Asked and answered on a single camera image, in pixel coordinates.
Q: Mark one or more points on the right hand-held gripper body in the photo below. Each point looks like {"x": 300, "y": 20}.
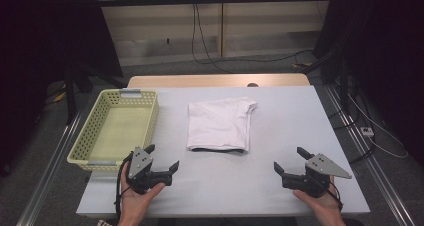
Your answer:
{"x": 313, "y": 181}

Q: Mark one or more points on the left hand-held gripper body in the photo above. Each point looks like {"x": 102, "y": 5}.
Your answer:
{"x": 140, "y": 164}

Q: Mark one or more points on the pale yellow plastic basket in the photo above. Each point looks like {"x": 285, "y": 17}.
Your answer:
{"x": 116, "y": 132}

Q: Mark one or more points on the white t-shirt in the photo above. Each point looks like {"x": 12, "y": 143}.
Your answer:
{"x": 218, "y": 124}

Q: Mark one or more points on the person's right hand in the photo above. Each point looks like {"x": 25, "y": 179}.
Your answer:
{"x": 321, "y": 204}

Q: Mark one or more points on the person's left hand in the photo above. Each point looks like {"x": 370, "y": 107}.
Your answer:
{"x": 136, "y": 202}

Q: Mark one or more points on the white table cover sheet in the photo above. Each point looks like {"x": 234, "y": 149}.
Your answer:
{"x": 266, "y": 136}

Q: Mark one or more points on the white power strip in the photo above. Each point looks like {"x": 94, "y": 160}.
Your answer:
{"x": 367, "y": 131}

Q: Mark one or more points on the black metal stand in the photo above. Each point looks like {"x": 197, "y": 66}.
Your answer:
{"x": 343, "y": 82}
{"x": 70, "y": 96}

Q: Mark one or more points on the wooden table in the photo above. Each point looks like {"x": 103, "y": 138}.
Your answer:
{"x": 200, "y": 81}

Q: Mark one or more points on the dark round table grommet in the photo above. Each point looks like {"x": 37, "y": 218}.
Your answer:
{"x": 252, "y": 84}

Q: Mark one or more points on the black curtain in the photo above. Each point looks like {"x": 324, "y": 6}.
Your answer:
{"x": 40, "y": 52}
{"x": 390, "y": 52}

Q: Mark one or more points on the silver metal floor rail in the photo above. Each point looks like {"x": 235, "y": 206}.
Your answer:
{"x": 373, "y": 166}
{"x": 50, "y": 166}

